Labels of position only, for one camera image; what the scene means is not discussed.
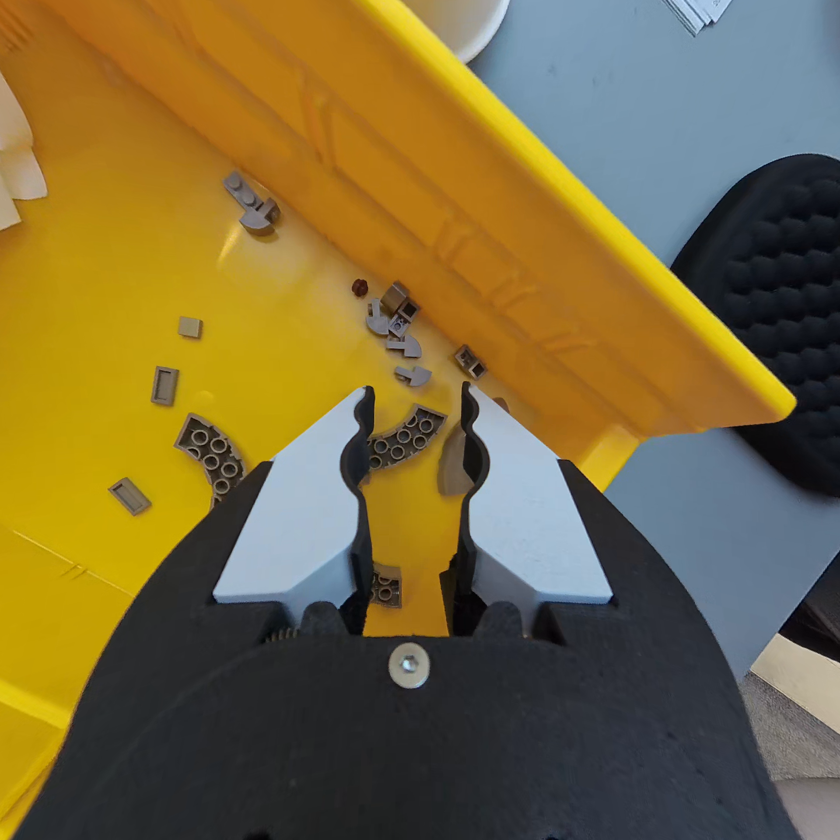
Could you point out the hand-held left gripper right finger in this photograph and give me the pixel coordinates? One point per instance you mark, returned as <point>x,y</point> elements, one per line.
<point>531,531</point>

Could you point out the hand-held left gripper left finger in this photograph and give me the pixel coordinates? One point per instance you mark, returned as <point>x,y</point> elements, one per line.
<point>289,531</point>

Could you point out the smooth dark tan curved slope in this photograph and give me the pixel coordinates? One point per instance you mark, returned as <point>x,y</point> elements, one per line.
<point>453,466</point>

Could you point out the yellow plastic bin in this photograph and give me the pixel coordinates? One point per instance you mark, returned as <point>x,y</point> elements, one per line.
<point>98,262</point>

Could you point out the dark tan studded lego brick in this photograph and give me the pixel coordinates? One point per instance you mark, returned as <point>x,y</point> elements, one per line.
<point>387,585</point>

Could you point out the grey rectangular lego tile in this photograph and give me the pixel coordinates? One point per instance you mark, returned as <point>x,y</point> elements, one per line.
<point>165,385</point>
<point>129,495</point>

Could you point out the light grey square lego tile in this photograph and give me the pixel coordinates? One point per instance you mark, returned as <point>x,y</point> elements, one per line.
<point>190,327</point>

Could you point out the grey two-stud lego plate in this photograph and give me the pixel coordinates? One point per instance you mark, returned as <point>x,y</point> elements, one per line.
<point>239,187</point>

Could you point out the dark tan curved arch brick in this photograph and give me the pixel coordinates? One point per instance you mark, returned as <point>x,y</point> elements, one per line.
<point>210,453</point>
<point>403,439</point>

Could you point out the small dark tan hollow brick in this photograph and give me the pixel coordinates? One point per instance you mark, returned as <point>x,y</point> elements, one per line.
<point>470,362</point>

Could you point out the dark chair part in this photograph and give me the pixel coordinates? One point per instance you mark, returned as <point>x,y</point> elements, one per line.
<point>817,617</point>

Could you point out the black padded wrist rest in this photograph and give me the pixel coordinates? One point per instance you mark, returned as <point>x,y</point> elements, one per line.
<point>774,315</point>

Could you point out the white paper cup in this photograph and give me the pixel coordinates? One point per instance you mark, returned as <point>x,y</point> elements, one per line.
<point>459,26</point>

